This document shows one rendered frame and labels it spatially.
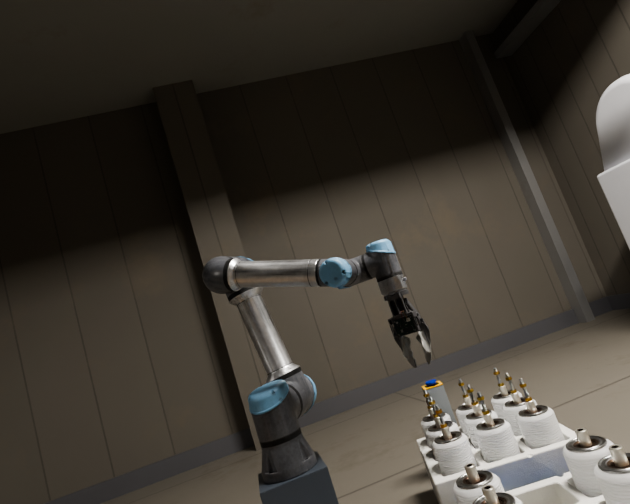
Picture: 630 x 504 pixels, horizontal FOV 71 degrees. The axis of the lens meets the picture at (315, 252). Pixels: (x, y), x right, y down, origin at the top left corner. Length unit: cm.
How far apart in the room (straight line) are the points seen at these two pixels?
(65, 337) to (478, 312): 308
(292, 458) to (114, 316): 241
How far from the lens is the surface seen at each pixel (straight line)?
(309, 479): 125
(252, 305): 140
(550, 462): 134
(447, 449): 130
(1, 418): 371
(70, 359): 354
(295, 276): 118
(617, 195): 305
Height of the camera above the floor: 65
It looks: 9 degrees up
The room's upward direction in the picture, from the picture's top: 18 degrees counter-clockwise
